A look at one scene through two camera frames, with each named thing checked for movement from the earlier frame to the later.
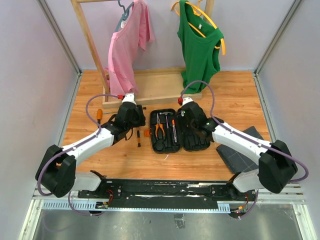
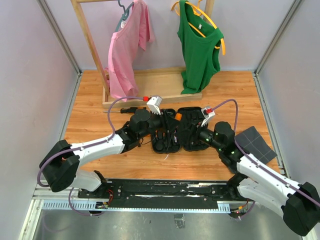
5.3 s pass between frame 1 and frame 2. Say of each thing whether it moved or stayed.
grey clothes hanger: stayed
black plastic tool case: stayed
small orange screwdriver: moved
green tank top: stayed
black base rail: stayed
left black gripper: moved
